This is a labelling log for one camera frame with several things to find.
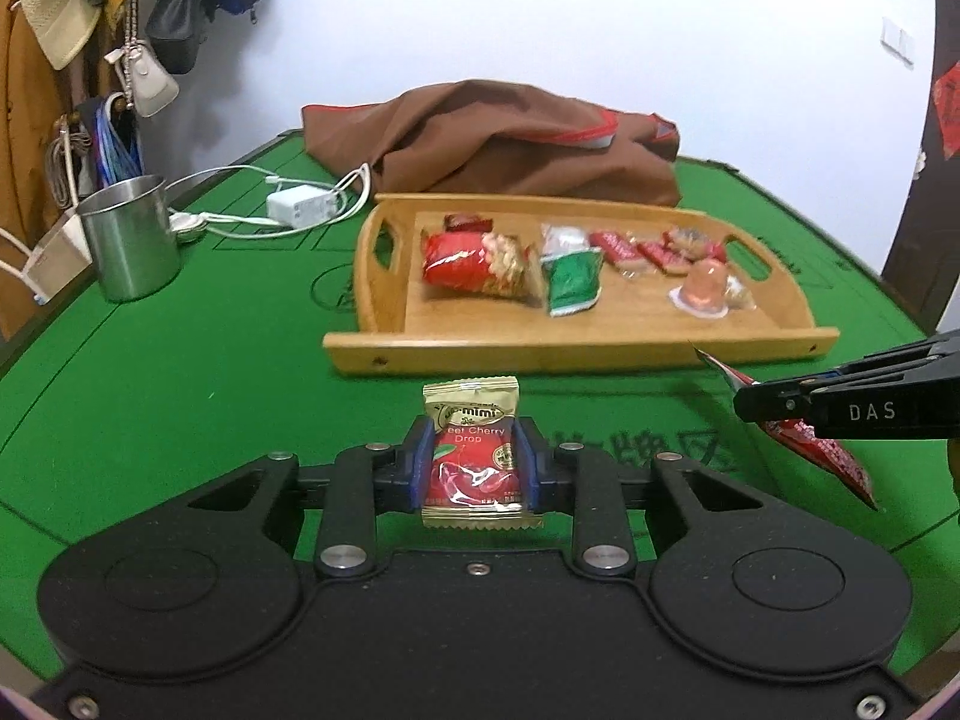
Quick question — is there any white wall switch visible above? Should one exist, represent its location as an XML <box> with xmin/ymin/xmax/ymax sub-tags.
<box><xmin>881</xmin><ymin>15</ymin><xmax>917</xmax><ymax>67</ymax></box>

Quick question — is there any pink jelly cup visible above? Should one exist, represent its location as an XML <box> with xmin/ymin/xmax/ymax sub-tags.
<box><xmin>670</xmin><ymin>259</ymin><xmax>730</xmax><ymax>318</ymax></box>

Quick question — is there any metal cup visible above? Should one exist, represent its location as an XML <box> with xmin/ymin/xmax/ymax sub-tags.
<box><xmin>77</xmin><ymin>175</ymin><xmax>183</xmax><ymax>303</ymax></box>

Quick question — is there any blue cord bundle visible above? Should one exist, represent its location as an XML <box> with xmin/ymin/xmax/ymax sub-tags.
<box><xmin>94</xmin><ymin>94</ymin><xmax>145</xmax><ymax>188</ymax></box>

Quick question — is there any red gold candy packet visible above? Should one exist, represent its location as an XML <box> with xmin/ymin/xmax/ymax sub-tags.
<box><xmin>420</xmin><ymin>375</ymin><xmax>545</xmax><ymax>533</ymax></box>

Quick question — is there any green snack packet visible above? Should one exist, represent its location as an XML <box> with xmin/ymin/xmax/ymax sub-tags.
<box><xmin>541</xmin><ymin>250</ymin><xmax>605</xmax><ymax>318</ymax></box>

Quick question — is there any black handbag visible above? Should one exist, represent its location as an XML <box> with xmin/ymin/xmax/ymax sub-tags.
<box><xmin>145</xmin><ymin>0</ymin><xmax>207</xmax><ymax>76</ymax></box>

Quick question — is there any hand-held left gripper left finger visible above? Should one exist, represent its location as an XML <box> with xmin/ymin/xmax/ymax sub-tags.
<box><xmin>187</xmin><ymin>420</ymin><xmax>434</xmax><ymax>578</ymax></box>

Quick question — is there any dark wooden door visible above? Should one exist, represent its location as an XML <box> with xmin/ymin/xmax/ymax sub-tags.
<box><xmin>881</xmin><ymin>52</ymin><xmax>960</xmax><ymax>342</ymax></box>

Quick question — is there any brown white snack packet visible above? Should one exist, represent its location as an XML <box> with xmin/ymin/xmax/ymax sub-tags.
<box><xmin>540</xmin><ymin>223</ymin><xmax>591</xmax><ymax>257</ymax></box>

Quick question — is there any white paper bag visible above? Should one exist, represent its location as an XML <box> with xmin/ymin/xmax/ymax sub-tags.
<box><xmin>0</xmin><ymin>210</ymin><xmax>92</xmax><ymax>305</ymax></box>

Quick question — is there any red biscuit packet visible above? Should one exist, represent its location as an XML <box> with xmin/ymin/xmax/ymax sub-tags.
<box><xmin>636</xmin><ymin>238</ymin><xmax>691</xmax><ymax>275</ymax></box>
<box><xmin>589</xmin><ymin>230</ymin><xmax>653</xmax><ymax>278</ymax></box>

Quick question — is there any brown cloth bag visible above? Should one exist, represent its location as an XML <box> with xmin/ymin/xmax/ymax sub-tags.
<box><xmin>300</xmin><ymin>79</ymin><xmax>682</xmax><ymax>207</ymax></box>

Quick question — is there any beige hat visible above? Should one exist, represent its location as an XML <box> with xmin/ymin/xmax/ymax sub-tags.
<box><xmin>19</xmin><ymin>0</ymin><xmax>102</xmax><ymax>70</ymax></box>

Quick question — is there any white charger with cable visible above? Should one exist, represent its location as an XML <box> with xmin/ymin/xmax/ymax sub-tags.
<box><xmin>161</xmin><ymin>163</ymin><xmax>374</xmax><ymax>241</ymax></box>

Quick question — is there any small white handbag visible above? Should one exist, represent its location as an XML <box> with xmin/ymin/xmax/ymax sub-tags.
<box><xmin>105</xmin><ymin>41</ymin><xmax>181</xmax><ymax>117</ymax></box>

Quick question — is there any mixed colour candy packet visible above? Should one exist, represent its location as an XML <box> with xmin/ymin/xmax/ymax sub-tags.
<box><xmin>664</xmin><ymin>225</ymin><xmax>728</xmax><ymax>263</ymax></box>

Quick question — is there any beige rope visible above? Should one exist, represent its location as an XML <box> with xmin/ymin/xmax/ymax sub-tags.
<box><xmin>46</xmin><ymin>114</ymin><xmax>91</xmax><ymax>207</ymax></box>

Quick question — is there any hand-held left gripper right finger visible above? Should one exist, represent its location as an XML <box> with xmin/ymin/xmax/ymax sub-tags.
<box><xmin>516</xmin><ymin>420</ymin><xmax>773</xmax><ymax>577</ymax></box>

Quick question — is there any red paper decoration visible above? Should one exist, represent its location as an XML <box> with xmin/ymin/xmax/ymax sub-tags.
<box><xmin>930</xmin><ymin>71</ymin><xmax>960</xmax><ymax>158</ymax></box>

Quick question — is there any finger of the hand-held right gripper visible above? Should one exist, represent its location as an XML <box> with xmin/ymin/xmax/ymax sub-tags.
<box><xmin>799</xmin><ymin>336</ymin><xmax>960</xmax><ymax>391</ymax></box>
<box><xmin>733</xmin><ymin>379</ymin><xmax>822</xmax><ymax>421</ymax></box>

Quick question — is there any red gold nut packet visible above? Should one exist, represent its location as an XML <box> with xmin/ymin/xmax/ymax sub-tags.
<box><xmin>420</xmin><ymin>229</ymin><xmax>547</xmax><ymax>308</ymax></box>

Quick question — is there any wooden tray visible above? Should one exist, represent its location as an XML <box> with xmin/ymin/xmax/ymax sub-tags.
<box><xmin>322</xmin><ymin>193</ymin><xmax>841</xmax><ymax>376</ymax></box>

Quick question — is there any long red stick packet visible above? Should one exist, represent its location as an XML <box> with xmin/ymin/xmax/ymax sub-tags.
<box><xmin>688</xmin><ymin>340</ymin><xmax>878</xmax><ymax>511</ymax></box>

